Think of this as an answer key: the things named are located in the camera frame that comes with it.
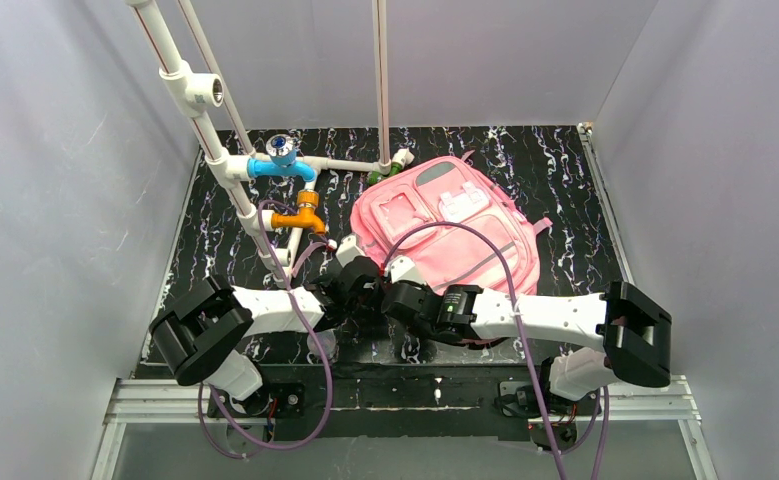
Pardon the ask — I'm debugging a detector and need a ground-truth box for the pink student backpack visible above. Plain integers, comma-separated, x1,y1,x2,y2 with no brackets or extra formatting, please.
350,156,552,295

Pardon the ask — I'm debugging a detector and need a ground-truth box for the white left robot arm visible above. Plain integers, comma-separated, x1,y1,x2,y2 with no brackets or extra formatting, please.
149,256,380,401

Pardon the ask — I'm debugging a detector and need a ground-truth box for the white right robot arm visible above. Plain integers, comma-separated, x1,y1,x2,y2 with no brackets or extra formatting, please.
380,281,672,401

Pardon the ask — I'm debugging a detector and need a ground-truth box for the clear plastic cup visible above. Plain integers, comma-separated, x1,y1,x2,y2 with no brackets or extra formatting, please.
307,330,338,363

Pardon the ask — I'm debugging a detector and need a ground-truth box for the orange plastic tap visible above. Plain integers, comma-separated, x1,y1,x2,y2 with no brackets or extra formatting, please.
270,189,327,235

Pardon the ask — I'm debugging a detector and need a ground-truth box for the blue plastic tap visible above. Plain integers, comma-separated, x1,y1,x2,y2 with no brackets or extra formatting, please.
247,134,317,182

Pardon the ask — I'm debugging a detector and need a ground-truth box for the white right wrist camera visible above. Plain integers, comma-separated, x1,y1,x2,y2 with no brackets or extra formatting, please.
386,256,428,286

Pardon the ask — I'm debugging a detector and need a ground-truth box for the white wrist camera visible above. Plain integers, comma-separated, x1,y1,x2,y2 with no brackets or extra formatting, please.
327,234,366,268
386,256,428,286

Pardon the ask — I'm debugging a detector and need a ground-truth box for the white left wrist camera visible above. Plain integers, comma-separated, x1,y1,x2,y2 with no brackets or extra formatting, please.
327,234,366,268

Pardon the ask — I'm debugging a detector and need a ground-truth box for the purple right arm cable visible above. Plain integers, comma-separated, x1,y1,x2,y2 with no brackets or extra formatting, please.
380,221,610,480

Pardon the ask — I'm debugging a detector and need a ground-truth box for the black front mounting rail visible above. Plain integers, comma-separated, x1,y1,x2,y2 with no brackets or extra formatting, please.
183,360,655,444

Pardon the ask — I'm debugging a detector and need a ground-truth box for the white PVC pipe frame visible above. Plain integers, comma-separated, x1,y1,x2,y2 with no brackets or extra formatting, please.
127,1,390,287

